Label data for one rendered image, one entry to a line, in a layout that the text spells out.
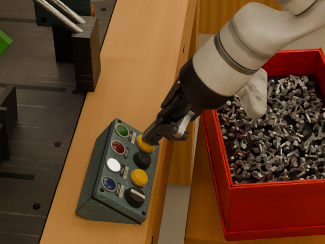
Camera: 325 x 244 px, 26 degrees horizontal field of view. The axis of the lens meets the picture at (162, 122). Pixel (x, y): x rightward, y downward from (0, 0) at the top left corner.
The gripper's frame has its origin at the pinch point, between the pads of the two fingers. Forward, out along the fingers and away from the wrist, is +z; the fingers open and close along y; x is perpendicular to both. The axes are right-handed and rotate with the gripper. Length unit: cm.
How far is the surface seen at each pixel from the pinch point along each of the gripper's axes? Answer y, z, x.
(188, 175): -79, 74, 51
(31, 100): -10.6, 16.4, -14.7
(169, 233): -59, 80, 51
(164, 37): -31.0, 5.5, 1.1
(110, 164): 7.5, 2.4, -4.4
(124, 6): -40.3, 10.6, -6.2
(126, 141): 1.5, 2.7, -2.8
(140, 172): 6.8, 1.6, -0.1
